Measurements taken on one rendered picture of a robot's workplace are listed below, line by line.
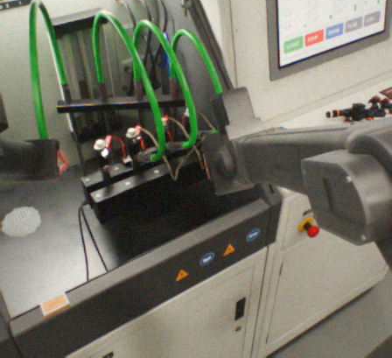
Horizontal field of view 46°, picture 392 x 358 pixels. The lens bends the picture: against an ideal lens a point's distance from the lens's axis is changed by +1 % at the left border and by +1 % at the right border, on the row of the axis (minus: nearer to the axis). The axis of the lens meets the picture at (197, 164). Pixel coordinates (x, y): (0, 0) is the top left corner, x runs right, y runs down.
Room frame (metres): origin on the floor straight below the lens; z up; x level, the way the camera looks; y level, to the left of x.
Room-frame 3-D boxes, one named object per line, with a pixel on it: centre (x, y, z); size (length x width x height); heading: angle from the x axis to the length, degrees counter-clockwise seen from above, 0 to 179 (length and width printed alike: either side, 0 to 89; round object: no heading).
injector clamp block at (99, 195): (0.87, 0.12, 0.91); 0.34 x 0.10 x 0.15; 122
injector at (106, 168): (0.80, 0.22, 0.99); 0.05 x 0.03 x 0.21; 32
